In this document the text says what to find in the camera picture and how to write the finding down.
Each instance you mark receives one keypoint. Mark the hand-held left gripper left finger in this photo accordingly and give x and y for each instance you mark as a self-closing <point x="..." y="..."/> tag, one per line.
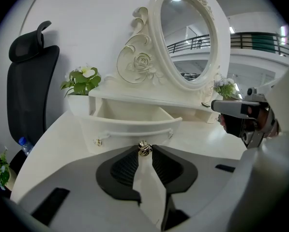
<point x="86" y="190"/>

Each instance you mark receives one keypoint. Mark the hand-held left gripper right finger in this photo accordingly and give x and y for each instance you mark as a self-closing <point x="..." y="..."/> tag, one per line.
<point x="202" y="178"/>

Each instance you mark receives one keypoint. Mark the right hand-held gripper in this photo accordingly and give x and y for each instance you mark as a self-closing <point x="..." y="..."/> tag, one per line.
<point x="248" y="134"/>

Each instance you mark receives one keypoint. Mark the white ornate dressing table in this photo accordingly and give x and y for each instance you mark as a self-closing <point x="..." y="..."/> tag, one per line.
<point x="62" y="141"/>

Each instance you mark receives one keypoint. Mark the white vanity drawer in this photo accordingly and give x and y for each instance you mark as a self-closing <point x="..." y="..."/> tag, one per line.
<point x="129" y="127"/>

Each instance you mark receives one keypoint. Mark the person's right hand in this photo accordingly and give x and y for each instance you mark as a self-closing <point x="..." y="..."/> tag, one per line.
<point x="266" y="123"/>

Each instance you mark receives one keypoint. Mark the pale blue flower plant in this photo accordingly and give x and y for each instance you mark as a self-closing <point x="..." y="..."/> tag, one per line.
<point x="225" y="87"/>

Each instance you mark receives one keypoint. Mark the green leaf-shaped dish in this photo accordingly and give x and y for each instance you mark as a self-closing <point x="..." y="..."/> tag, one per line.
<point x="206" y="104"/>

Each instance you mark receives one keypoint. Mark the black balcony railing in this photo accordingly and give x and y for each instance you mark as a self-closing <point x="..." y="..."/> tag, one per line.
<point x="255" y="42"/>

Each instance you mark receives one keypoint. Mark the blue-capped water bottle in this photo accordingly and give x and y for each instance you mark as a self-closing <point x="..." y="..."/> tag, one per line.
<point x="25" y="145"/>

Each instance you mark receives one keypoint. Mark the small round-pot flower plant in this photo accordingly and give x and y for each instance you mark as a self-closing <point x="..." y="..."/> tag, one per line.
<point x="1" y="170"/>

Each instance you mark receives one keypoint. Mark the oval white-framed mirror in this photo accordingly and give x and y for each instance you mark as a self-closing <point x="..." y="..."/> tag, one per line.
<point x="139" y="64"/>

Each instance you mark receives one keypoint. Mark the white flower plant white pot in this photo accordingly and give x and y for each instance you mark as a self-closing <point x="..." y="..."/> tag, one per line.
<point x="82" y="81"/>

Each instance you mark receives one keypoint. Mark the black office chair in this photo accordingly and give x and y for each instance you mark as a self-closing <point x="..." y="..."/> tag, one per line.
<point x="28" y="81"/>

